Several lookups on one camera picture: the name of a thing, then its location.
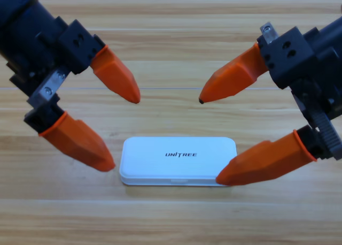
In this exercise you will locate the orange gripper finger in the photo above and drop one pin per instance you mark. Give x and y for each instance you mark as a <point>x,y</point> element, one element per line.
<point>117,76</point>
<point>80,146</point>
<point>267,162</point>
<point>232,76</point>

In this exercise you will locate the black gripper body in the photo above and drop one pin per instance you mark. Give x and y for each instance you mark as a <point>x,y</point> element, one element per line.
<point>26,33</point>
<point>326,82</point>

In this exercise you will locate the white Unitree pencil case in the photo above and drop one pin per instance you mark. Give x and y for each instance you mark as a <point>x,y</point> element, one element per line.
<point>173,167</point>

